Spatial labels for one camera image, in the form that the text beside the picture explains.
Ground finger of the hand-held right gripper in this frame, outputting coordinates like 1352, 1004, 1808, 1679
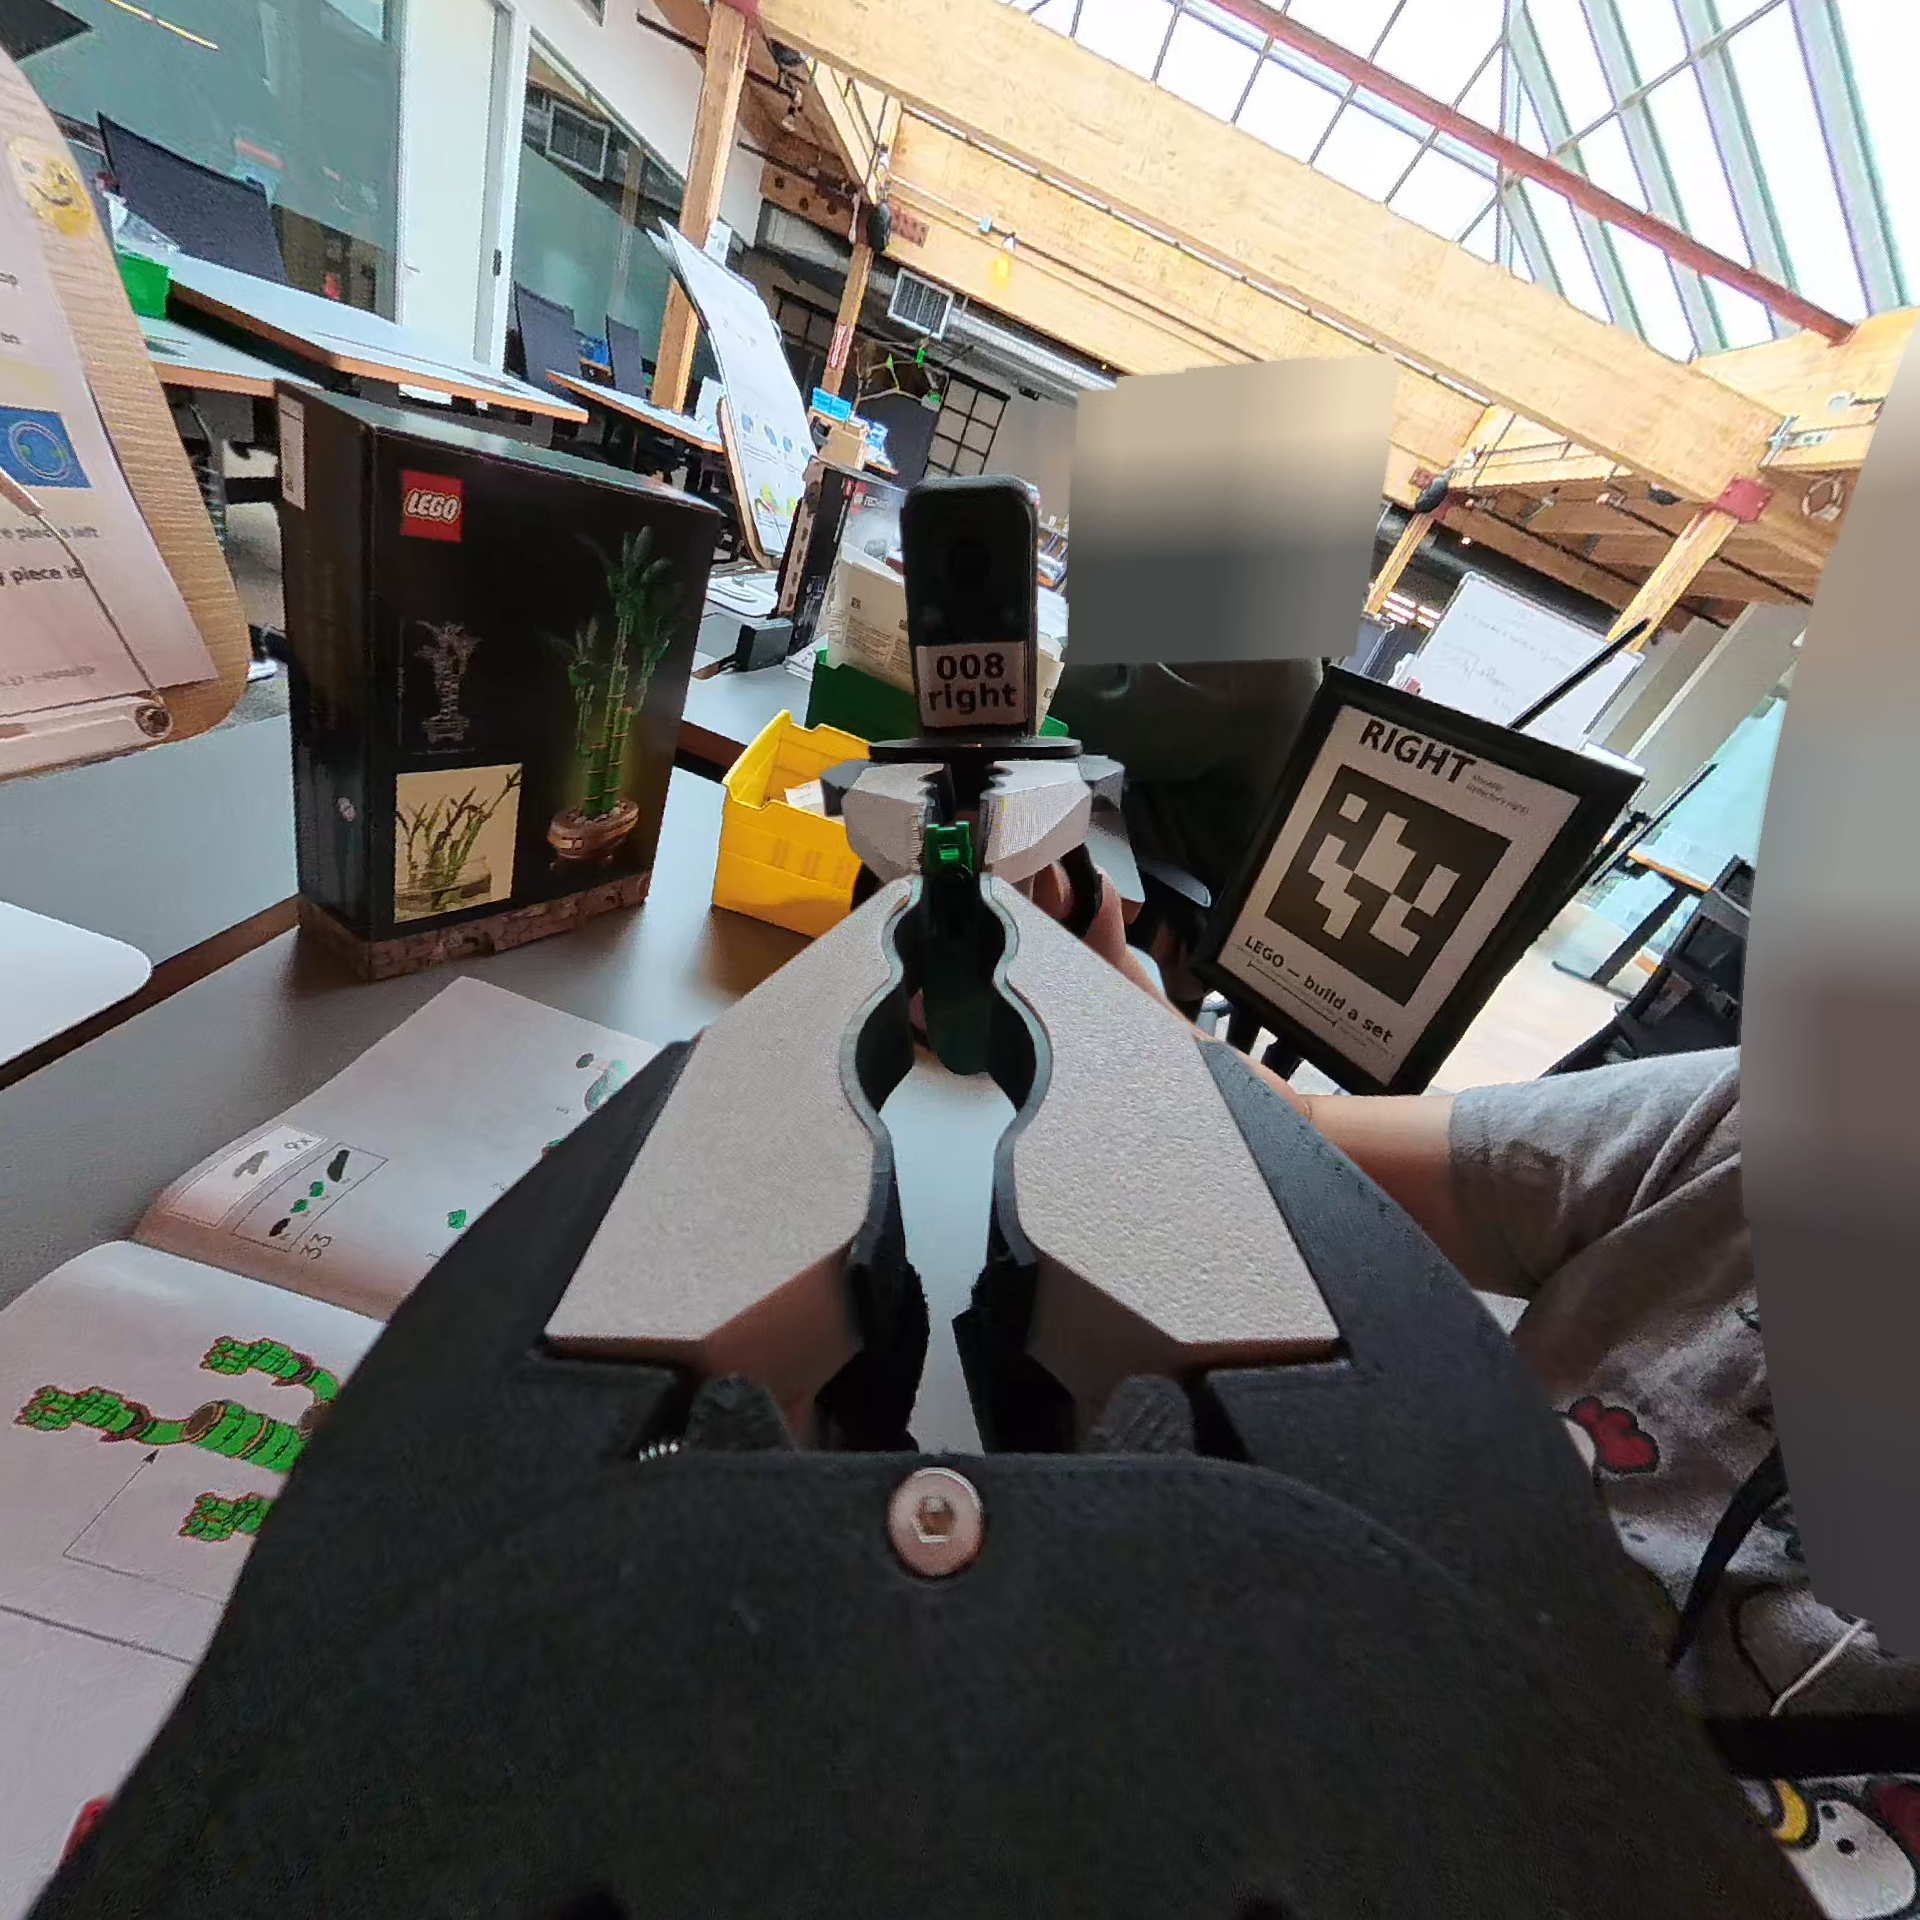
837, 767, 950, 888
972, 758, 1096, 888

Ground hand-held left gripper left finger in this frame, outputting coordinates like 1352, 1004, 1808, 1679
545, 882, 932, 1455

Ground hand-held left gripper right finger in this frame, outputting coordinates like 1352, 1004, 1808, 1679
960, 874, 1341, 1455

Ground dark green lego leaf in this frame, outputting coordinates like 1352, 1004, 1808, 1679
910, 867, 1009, 1079

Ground black toy set box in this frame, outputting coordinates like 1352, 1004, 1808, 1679
773, 458, 911, 657

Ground lego instruction booklet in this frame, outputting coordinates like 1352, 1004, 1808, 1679
0, 977, 710, 1895

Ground black lego set box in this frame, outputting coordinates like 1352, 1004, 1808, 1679
274, 382, 726, 986

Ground person's right hand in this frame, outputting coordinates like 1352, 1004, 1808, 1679
1030, 864, 1191, 1028

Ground yellow plastic bin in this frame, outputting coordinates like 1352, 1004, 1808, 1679
710, 710, 874, 942

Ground white paper bags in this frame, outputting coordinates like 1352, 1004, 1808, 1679
825, 546, 918, 692

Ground green plastic bin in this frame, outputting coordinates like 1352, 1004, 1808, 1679
805, 652, 1069, 746

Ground curved instruction sheet stand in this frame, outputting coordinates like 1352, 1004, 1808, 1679
647, 223, 822, 560

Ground framed marker sign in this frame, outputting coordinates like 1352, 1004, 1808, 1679
1191, 663, 1648, 1097

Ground person's grey printed shirt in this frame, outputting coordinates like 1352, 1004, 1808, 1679
1444, 1047, 1920, 1920

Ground whiteboard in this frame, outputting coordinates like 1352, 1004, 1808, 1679
1410, 570, 1615, 740

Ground wood-edged office desk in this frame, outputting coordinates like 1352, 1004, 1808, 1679
145, 257, 590, 432

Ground wooden document stand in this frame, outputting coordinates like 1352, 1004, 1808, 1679
0, 46, 256, 1078

